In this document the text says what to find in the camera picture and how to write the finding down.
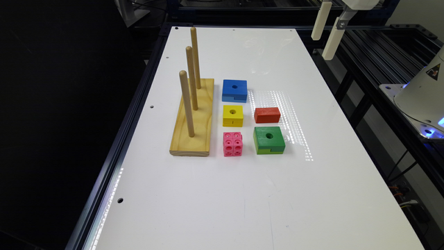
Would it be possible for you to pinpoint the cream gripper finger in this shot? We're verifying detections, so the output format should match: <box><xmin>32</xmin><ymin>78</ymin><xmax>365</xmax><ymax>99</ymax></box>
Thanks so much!
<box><xmin>322</xmin><ymin>9</ymin><xmax>357</xmax><ymax>60</ymax></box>
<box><xmin>311</xmin><ymin>1</ymin><xmax>332</xmax><ymax>40</ymax></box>

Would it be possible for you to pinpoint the white object top left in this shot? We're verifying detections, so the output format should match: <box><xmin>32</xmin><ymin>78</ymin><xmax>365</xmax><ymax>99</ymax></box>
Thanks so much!
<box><xmin>114</xmin><ymin>0</ymin><xmax>150</xmax><ymax>27</ymax></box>

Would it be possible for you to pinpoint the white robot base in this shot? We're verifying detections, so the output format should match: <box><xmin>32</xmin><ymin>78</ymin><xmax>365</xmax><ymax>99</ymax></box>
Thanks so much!
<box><xmin>379</xmin><ymin>49</ymin><xmax>443</xmax><ymax>140</ymax></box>

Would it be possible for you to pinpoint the black aluminium frame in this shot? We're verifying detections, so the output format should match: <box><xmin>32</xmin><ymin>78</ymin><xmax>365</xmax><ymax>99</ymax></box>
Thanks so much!
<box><xmin>298</xmin><ymin>23</ymin><xmax>444</xmax><ymax>199</ymax></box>

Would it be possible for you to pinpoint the red rectangular block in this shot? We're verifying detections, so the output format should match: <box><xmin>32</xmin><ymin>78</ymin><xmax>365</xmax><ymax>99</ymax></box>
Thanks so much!
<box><xmin>254</xmin><ymin>107</ymin><xmax>281</xmax><ymax>124</ymax></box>

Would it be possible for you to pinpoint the front wooden peg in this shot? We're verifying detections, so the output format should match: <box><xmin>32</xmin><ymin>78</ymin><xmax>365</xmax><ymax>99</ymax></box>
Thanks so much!
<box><xmin>179</xmin><ymin>70</ymin><xmax>195</xmax><ymax>138</ymax></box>

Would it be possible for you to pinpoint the wooden peg base board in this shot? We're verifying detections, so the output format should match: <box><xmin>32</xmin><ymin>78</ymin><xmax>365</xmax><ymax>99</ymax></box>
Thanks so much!
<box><xmin>169</xmin><ymin>78</ymin><xmax>214</xmax><ymax>156</ymax></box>

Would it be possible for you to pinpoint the blue block with hole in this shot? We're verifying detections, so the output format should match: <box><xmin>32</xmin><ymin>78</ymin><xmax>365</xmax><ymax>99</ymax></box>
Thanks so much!
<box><xmin>222</xmin><ymin>79</ymin><xmax>248</xmax><ymax>103</ymax></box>

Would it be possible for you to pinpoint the wooden peg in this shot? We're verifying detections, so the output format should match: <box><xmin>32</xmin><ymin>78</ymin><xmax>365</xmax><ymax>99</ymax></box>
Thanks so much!
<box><xmin>190</xmin><ymin>27</ymin><xmax>201</xmax><ymax>89</ymax></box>
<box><xmin>186</xmin><ymin>46</ymin><xmax>198</xmax><ymax>110</ymax></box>
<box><xmin>179</xmin><ymin>70</ymin><xmax>195</xmax><ymax>138</ymax></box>

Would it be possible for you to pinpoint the green block with hole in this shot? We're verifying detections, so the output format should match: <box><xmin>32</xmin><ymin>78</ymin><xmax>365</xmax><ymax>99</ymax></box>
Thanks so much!
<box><xmin>253</xmin><ymin>126</ymin><xmax>286</xmax><ymax>155</ymax></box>

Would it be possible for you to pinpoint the pink studded cube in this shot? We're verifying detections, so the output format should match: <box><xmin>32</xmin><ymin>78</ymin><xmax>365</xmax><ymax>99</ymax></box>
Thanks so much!
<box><xmin>223</xmin><ymin>132</ymin><xmax>243</xmax><ymax>157</ymax></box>

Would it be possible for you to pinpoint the rear wooden peg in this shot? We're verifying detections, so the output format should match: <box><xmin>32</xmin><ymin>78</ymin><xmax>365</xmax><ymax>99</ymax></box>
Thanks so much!
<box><xmin>190</xmin><ymin>27</ymin><xmax>201</xmax><ymax>89</ymax></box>

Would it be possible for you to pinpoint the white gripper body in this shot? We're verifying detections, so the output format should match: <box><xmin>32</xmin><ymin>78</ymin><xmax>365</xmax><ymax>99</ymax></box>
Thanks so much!
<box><xmin>342</xmin><ymin>0</ymin><xmax>379</xmax><ymax>10</ymax></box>

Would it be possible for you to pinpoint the yellow block with hole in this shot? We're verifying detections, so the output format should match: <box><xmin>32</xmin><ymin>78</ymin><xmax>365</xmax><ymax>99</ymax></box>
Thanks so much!
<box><xmin>223</xmin><ymin>105</ymin><xmax>244</xmax><ymax>127</ymax></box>

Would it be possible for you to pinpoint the middle wooden peg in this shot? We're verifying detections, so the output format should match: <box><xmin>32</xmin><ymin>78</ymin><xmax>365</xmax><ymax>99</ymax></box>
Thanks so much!
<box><xmin>186</xmin><ymin>46</ymin><xmax>198</xmax><ymax>110</ymax></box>

